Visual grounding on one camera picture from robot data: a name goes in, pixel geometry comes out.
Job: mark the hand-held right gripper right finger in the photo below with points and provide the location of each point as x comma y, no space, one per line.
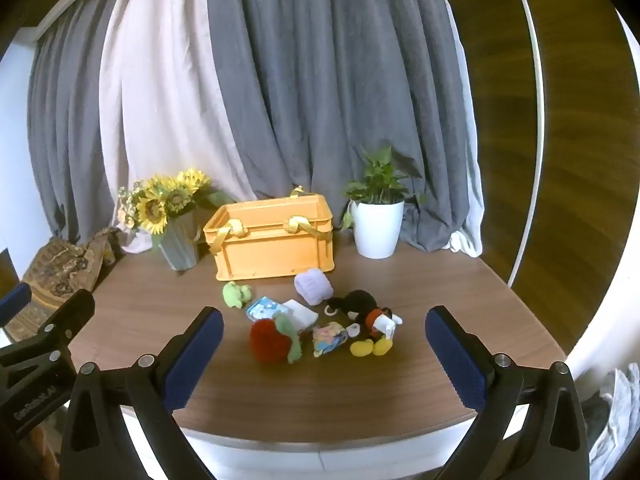
455,360

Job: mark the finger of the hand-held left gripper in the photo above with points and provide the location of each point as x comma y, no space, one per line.
60,320
14,302

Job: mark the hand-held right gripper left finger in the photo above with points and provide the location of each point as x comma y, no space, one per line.
195,360

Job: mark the red apple plush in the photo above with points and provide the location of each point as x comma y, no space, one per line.
267,342

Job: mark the orange plastic crate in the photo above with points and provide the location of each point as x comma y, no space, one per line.
272,247

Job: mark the lavender knitted roll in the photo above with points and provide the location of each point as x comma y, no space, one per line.
315,287

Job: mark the brown patterned cloth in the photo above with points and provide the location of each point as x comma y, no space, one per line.
55,270

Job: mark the green frog plush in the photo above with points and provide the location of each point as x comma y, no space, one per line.
235,295

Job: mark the blue tissue pack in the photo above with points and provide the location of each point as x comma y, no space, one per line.
262,308

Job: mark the black mouse plush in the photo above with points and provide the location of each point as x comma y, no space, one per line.
361,304

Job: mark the white folded cloth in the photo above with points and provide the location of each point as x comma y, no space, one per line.
303,314

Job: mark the colourful printed pouch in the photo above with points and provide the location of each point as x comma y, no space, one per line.
327,338

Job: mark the white plant pot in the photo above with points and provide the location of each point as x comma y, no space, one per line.
376,230

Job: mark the sunflower bouquet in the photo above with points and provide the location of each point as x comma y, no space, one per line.
157,200

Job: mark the white crumpled cloth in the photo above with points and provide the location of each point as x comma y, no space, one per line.
617,410

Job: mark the green leafy plant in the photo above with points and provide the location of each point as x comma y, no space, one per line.
380,175

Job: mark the white curtain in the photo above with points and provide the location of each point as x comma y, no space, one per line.
467,160
160,110

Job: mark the white curved pole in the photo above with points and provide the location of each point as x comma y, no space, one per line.
539,110

